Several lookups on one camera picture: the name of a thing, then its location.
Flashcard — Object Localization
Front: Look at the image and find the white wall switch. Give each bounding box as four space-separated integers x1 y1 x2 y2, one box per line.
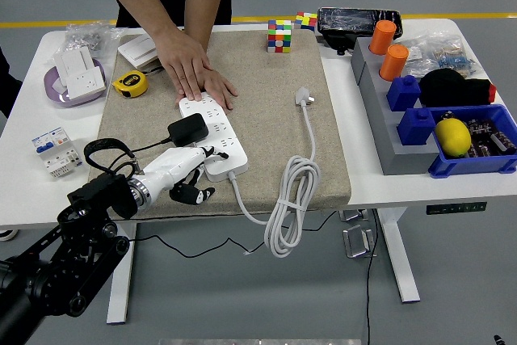
117 34 159 68

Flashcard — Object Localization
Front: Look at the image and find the blue block with knob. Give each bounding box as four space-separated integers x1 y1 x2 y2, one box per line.
396 107 437 147
386 74 422 112

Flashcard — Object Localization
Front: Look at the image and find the clear bag of blue components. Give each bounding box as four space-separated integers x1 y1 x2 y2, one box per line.
435 46 481 79

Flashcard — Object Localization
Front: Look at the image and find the white table leg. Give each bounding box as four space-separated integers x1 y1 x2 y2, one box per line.
377 207 421 304
106 221 138 326

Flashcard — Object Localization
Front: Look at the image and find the white switch panel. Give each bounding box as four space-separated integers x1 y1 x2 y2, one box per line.
53 46 96 83

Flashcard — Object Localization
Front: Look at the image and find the purple plate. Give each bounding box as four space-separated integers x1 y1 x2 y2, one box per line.
43 57 107 109

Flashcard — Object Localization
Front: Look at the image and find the orange cylinder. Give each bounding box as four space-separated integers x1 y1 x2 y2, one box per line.
378 44 410 82
369 19 397 56

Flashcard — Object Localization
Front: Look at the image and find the yellow tape measure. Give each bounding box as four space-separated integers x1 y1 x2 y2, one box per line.
111 69 149 99

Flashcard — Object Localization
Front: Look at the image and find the white wall socket panel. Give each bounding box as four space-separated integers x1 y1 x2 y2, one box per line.
65 66 104 99

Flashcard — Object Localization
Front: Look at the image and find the white blue circuit breaker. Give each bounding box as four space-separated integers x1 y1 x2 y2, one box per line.
31 126 84 179

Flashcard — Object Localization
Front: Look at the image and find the grey stepped block base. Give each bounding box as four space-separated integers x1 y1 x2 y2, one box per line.
350 36 442 176

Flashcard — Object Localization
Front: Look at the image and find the clear bag of metal parts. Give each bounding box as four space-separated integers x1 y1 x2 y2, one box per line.
64 21 124 58

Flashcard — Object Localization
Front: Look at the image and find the white power cord with plug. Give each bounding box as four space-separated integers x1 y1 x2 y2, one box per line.
228 86 322 259

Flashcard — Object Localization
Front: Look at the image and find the person's right hand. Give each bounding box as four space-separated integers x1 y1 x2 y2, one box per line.
152 27 212 102

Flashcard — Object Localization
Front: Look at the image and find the clear bag of small parts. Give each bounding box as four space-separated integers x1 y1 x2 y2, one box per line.
403 33 465 78

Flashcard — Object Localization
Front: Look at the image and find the black plastic-wrapped box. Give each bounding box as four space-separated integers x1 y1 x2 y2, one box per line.
317 6 404 56

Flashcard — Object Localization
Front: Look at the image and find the black pouch with red end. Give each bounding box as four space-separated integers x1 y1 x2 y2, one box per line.
418 68 497 108

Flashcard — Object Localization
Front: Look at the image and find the person's left hand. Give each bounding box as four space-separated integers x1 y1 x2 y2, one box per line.
203 68 239 111

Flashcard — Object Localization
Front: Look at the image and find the blue plastic bin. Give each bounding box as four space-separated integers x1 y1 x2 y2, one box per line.
427 103 517 179

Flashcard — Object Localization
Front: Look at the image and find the black floor cable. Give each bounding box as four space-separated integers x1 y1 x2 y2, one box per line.
364 209 383 345

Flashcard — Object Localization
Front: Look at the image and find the thin black adapter cord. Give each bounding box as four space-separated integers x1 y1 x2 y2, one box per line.
128 138 343 258

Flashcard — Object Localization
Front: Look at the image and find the yellow lemon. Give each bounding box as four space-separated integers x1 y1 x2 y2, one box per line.
434 118 473 158

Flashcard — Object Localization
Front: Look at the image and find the black table control panel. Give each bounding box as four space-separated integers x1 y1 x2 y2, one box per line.
426 201 488 216

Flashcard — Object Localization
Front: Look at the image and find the grey-brown mat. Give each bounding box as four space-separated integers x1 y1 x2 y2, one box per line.
84 29 352 224

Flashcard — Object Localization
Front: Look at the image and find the multicoloured puzzle cube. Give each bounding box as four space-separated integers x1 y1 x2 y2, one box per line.
293 11 319 32
266 19 293 54

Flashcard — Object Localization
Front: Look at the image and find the dark electronic components pile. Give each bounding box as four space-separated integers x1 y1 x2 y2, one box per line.
442 109 517 159

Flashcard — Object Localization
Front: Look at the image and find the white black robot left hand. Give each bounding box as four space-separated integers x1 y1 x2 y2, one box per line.
138 145 230 204

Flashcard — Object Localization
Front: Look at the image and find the black power adapter plug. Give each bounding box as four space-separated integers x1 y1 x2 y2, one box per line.
166 113 210 147

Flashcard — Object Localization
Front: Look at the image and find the white power strip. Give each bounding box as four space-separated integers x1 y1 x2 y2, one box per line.
179 92 249 183

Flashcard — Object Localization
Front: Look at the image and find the silver metal bracket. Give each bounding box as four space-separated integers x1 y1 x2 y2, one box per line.
338 209 369 223
342 223 379 259

